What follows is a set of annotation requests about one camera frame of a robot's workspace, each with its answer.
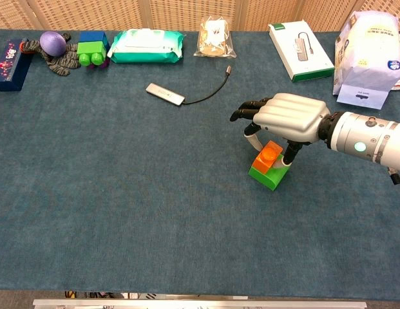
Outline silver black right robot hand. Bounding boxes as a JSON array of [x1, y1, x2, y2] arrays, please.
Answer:
[[229, 93, 332, 169]]

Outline dark blue patterned box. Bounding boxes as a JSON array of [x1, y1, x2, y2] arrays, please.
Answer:
[[0, 39, 33, 93]]

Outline white plastic bag pack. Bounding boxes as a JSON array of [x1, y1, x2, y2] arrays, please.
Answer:
[[332, 10, 400, 96]]

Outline woven wicker folding screen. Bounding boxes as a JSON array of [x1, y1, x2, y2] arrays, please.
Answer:
[[0, 0, 400, 33]]

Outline purple egg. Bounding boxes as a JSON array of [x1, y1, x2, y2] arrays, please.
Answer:
[[39, 31, 68, 57]]

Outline white green hub box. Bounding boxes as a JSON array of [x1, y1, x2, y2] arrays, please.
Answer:
[[268, 19, 336, 83]]

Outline clear bag of snacks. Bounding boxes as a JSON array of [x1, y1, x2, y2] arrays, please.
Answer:
[[193, 16, 237, 59]]

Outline orange toy brick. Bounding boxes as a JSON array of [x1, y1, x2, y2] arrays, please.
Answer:
[[253, 140, 284, 174]]

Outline green wet wipes pack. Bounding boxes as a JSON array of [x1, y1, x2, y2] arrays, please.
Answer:
[[106, 28, 186, 64]]

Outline green and blue brick stack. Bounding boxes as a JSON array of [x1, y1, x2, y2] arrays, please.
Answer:
[[78, 31, 111, 59]]

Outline grey striped glove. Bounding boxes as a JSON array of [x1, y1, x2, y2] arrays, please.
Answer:
[[19, 32, 82, 77]]

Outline purple plastic block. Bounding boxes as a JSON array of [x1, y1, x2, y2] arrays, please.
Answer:
[[86, 57, 111, 70]]

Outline black yellow patterned fabric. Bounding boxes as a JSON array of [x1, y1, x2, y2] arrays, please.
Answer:
[[64, 290, 157, 300]]

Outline green toy brick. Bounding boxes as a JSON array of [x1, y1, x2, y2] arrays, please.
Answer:
[[247, 159, 290, 192]]

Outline teal felt table mat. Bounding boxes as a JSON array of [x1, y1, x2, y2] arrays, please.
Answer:
[[0, 28, 400, 302]]

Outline green two-stud building block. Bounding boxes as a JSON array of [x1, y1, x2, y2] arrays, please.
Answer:
[[76, 41, 106, 67]]

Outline silver USB hub with cable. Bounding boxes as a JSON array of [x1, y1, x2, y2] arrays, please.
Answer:
[[146, 65, 232, 108]]

